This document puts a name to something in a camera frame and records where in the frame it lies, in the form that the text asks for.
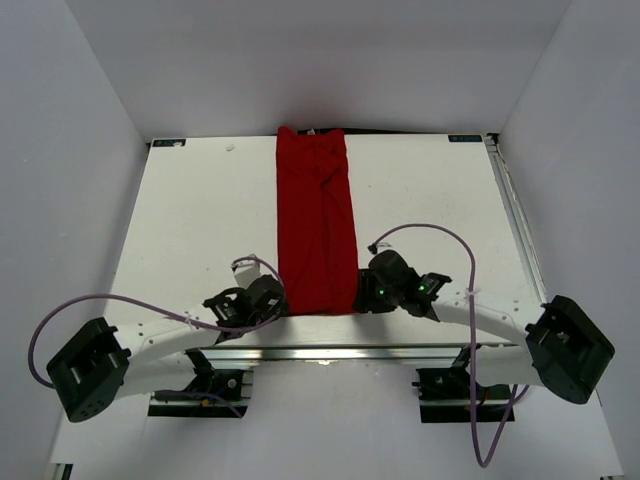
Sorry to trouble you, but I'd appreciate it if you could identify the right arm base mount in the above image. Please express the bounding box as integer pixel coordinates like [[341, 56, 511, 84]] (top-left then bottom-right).
[[412, 347, 511, 424]]

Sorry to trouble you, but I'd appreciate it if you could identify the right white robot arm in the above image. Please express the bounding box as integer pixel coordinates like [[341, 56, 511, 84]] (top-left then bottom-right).
[[353, 250, 615, 405]]

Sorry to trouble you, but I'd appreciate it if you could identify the aluminium right side rail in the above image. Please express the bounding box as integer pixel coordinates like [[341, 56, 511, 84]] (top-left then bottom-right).
[[484, 133, 547, 302]]

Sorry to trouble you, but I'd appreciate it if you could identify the blue table label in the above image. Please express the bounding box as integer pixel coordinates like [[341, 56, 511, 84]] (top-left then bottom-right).
[[447, 134, 484, 143], [151, 139, 186, 148]]

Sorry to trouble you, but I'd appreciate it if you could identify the aluminium front rail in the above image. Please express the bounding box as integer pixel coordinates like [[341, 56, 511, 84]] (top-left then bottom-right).
[[199, 344, 526, 362]]

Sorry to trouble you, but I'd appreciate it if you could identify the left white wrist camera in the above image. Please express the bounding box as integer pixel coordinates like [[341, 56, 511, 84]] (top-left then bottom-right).
[[231, 260, 261, 289]]

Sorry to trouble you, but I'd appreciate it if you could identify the red t-shirt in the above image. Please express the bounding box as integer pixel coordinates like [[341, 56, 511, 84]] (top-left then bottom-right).
[[276, 126, 359, 315]]

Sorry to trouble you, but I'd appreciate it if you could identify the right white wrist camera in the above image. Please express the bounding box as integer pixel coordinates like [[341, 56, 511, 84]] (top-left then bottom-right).
[[367, 241, 393, 255]]

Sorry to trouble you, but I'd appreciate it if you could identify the right blue table label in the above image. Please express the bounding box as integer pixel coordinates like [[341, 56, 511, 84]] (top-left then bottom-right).
[[447, 134, 484, 143]]

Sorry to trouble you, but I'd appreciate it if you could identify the aluminium rail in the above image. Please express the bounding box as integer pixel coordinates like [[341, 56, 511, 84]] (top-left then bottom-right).
[[199, 344, 526, 362], [484, 133, 547, 302]]

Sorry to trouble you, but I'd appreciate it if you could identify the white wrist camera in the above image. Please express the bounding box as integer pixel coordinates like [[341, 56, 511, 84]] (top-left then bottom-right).
[[231, 260, 261, 289], [367, 241, 393, 255]]

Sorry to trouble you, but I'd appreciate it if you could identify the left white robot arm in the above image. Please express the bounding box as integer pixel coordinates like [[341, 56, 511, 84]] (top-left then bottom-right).
[[46, 275, 288, 423]]

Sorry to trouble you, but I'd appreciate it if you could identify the left blue table label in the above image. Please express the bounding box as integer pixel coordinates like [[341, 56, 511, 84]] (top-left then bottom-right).
[[151, 139, 186, 148]]

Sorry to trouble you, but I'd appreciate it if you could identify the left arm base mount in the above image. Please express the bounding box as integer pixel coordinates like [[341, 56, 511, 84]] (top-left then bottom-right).
[[148, 349, 253, 419]]

